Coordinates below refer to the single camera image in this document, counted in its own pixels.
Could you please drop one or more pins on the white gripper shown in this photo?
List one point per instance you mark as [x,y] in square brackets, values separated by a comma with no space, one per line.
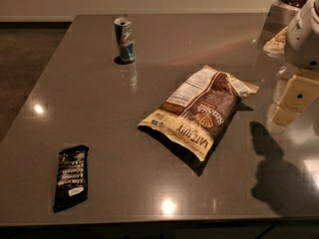
[301,43]

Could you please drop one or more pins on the brown and cream chip bag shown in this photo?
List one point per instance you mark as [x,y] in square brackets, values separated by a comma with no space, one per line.
[197,112]

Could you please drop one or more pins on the black rxbar chocolate bar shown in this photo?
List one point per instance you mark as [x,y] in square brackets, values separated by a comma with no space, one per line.
[72,178]

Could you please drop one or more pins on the grey metal container base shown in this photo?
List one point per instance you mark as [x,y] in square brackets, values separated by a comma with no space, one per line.
[279,16]

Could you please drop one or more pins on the blue silver energy drink can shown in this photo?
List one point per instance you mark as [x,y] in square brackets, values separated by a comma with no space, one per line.
[125,41]

